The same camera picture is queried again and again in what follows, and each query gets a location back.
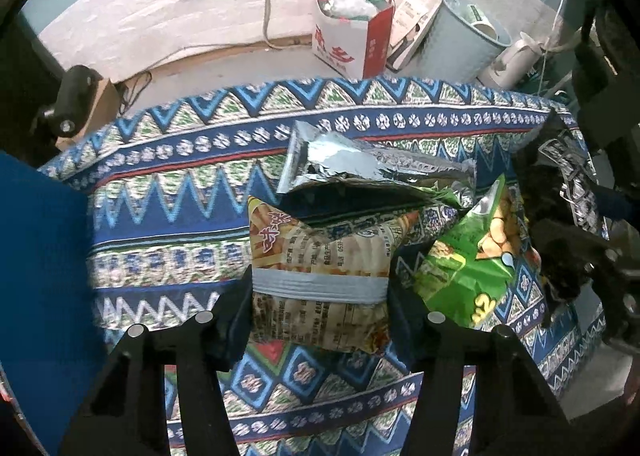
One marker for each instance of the black cylindrical device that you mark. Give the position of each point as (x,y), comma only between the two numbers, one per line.
(75,86)

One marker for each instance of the silver foil snack packet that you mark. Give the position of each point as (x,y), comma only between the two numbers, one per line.
(350,161)

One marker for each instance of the blue patterned tablecloth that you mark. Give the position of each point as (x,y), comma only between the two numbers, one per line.
(200,176)

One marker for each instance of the black snack packet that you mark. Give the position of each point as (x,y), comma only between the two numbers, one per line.
(545,196)

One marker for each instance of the green snack packet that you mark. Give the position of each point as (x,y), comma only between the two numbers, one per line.
(465,266)

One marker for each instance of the dark furniture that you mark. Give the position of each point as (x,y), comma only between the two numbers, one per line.
(15,101)

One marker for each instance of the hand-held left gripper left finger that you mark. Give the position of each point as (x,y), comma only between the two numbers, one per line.
(235,321)

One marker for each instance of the white jug appliance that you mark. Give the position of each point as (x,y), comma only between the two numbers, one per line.
(510,61)

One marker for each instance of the white red paper bag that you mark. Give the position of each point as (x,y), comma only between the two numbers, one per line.
(345,46)

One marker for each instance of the brown cardboard piece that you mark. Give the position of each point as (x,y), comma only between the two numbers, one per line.
(102,96)

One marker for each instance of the yellow fries print snack packet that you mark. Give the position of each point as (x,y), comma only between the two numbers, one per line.
(320,256)

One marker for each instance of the red white carton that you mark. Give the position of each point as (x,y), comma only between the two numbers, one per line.
(415,6)

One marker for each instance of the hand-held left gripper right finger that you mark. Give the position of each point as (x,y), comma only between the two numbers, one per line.
(402,311)

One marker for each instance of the blue cardboard box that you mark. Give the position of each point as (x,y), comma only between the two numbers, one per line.
(45,261)

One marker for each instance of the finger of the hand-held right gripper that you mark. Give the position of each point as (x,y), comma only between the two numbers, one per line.
(617,206)
(570,236)

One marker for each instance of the light blue waste bin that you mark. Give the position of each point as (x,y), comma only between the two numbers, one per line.
(450,46)

